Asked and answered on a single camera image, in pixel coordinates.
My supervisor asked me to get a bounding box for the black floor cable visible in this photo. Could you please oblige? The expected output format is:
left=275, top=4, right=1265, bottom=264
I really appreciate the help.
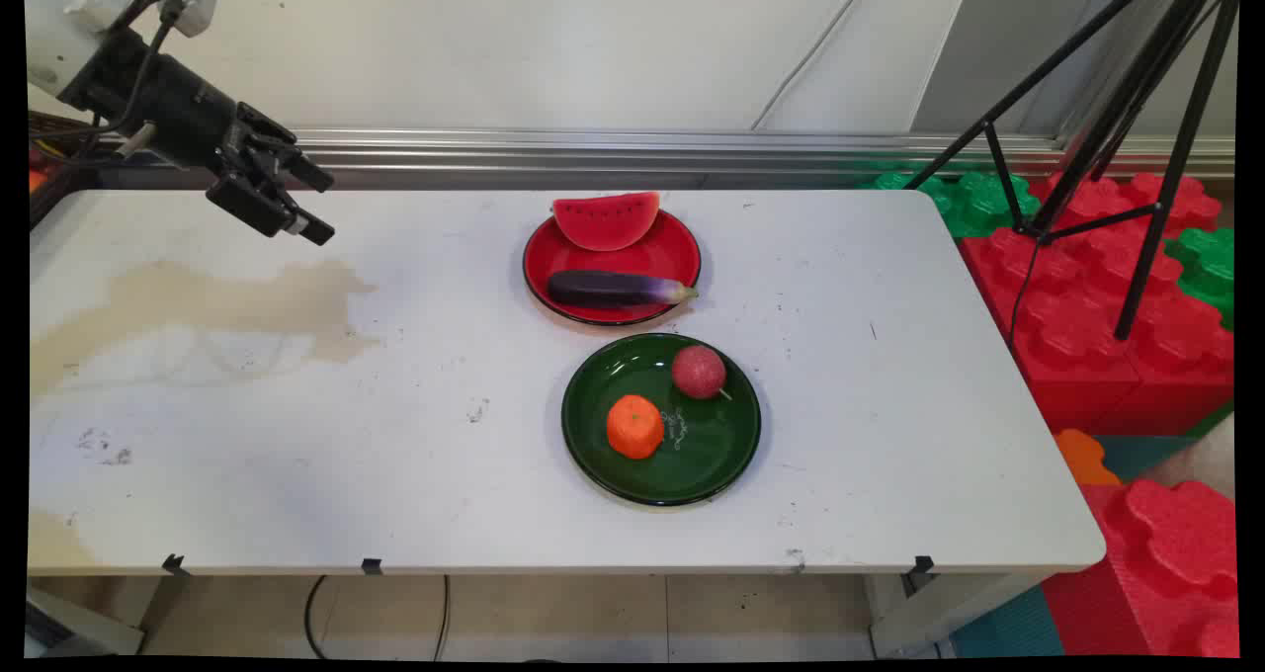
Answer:
left=302, top=574, right=333, bottom=659

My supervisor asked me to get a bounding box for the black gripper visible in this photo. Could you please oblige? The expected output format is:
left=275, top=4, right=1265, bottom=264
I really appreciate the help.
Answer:
left=57, top=26, right=337, bottom=248

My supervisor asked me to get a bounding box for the teal foam mat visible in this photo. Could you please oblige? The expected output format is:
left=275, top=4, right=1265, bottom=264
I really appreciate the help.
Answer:
left=949, top=583, right=1066, bottom=659

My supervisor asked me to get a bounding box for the large red foam block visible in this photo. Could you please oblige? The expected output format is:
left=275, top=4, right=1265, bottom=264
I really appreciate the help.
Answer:
left=961, top=170, right=1236, bottom=438

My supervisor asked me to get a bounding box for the orange foam piece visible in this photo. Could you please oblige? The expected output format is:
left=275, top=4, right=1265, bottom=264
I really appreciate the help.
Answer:
left=1052, top=428, right=1125, bottom=487

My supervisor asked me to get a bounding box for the purple eggplant toy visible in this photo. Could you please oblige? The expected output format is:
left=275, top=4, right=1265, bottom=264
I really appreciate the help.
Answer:
left=546, top=269, right=700, bottom=309

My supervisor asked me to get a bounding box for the green foam block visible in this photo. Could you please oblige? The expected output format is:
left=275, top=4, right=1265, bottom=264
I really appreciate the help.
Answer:
left=858, top=166, right=1043, bottom=240
left=1164, top=225, right=1236, bottom=331

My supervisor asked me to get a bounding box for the red watermelon slice toy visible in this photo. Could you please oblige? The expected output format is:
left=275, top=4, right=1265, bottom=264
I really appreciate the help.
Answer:
left=550, top=191, right=661, bottom=253

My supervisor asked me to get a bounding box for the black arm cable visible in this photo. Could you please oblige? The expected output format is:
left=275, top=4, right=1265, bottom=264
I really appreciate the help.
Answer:
left=30, top=0, right=191, bottom=164

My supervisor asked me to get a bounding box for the black tripod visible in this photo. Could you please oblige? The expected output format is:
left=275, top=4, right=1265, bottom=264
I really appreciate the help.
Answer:
left=901, top=0, right=1241, bottom=343

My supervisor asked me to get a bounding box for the white table leg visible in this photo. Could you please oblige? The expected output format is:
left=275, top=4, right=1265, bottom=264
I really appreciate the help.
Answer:
left=866, top=572, right=1051, bottom=659

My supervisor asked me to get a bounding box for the aluminium wall rail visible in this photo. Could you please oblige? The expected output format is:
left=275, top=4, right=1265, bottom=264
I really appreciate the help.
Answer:
left=94, top=126, right=1236, bottom=181

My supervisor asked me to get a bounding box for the green round plate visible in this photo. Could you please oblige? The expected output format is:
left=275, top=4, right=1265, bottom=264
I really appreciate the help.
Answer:
left=560, top=332, right=763, bottom=508

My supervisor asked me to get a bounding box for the red round fruit toy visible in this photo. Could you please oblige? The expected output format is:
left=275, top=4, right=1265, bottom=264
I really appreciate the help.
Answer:
left=671, top=344, right=734, bottom=402

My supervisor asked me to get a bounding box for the red round plate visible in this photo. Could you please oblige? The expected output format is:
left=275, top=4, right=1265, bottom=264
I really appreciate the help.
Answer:
left=522, top=205, right=704, bottom=328

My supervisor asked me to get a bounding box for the orange tangerine toy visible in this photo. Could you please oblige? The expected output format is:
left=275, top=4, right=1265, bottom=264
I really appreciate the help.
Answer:
left=605, top=393, right=666, bottom=461

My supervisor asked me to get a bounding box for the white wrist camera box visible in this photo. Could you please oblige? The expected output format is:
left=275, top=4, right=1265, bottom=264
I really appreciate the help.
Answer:
left=146, top=0, right=220, bottom=40

